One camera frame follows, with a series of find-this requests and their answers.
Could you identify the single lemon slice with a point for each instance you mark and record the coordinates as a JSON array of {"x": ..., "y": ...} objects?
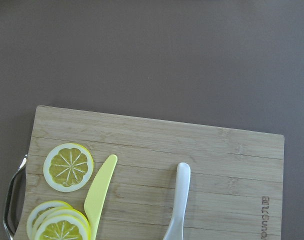
[{"x": 68, "y": 167}]

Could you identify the yellow plastic knife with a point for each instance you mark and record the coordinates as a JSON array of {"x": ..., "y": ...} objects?
[{"x": 96, "y": 195}]

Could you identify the bamboo cutting board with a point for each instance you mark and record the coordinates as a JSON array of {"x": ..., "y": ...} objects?
[{"x": 236, "y": 183}]

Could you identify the middle stacked lemon slice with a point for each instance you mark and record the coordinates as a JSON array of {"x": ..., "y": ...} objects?
[{"x": 43, "y": 216}]

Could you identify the top stacked lemon slice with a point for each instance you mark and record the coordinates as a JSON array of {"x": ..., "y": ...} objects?
[{"x": 62, "y": 224}]

